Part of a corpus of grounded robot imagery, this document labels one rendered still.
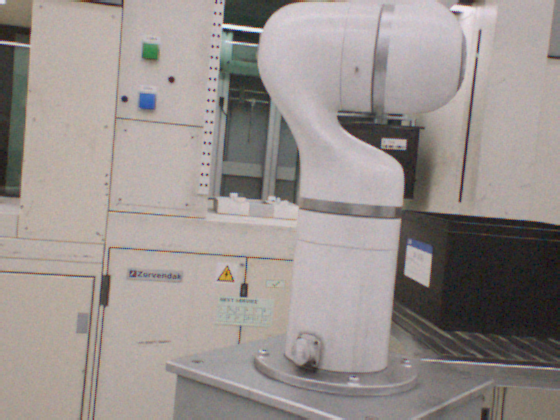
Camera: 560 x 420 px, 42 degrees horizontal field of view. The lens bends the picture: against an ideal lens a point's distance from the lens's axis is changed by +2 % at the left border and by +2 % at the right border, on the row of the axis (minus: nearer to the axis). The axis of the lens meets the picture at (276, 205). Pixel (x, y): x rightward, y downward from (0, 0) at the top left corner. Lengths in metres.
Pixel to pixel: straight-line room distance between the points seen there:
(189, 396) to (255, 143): 1.66
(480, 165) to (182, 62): 0.66
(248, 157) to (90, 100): 1.00
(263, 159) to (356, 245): 1.65
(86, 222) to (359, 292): 0.84
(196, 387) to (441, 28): 0.47
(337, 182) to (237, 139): 1.65
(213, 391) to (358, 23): 0.43
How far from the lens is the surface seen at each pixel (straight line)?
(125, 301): 1.54
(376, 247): 0.80
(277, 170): 2.42
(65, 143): 1.52
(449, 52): 0.80
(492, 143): 1.60
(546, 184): 1.72
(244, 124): 2.42
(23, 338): 1.58
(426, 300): 1.24
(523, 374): 1.04
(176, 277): 1.53
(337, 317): 0.80
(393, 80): 0.80
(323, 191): 0.79
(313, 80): 0.80
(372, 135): 1.77
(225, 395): 0.81
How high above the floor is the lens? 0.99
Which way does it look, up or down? 3 degrees down
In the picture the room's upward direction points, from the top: 5 degrees clockwise
